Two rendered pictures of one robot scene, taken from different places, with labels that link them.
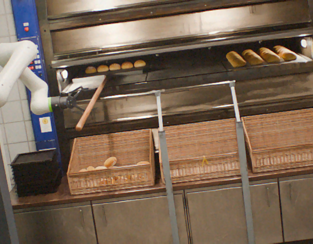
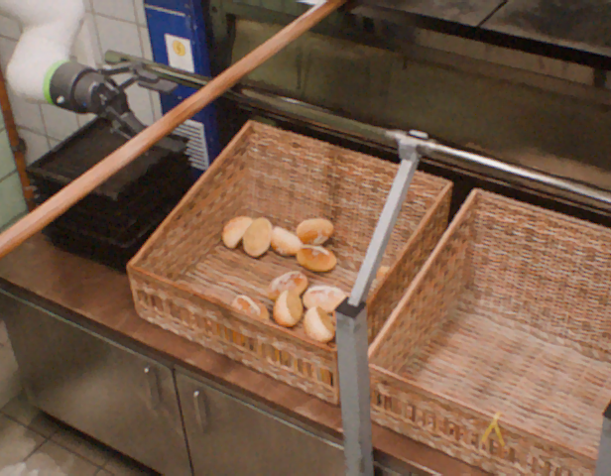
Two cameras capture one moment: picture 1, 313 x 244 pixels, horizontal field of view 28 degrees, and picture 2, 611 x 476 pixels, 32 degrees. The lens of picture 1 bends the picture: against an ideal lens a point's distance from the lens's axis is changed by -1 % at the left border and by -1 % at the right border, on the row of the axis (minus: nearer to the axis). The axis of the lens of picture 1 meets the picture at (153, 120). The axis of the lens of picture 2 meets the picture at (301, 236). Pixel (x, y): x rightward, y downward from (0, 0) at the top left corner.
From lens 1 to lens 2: 279 cm
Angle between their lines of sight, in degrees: 40
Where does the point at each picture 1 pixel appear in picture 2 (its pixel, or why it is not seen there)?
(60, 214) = (105, 351)
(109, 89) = (354, 20)
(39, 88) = (34, 22)
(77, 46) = not seen: outside the picture
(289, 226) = not seen: outside the picture
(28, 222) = (44, 330)
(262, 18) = not seen: outside the picture
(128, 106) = (404, 90)
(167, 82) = (535, 62)
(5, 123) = (96, 14)
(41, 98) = (35, 59)
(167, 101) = (523, 122)
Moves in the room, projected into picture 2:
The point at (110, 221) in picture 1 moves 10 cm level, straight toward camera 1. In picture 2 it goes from (215, 426) to (192, 458)
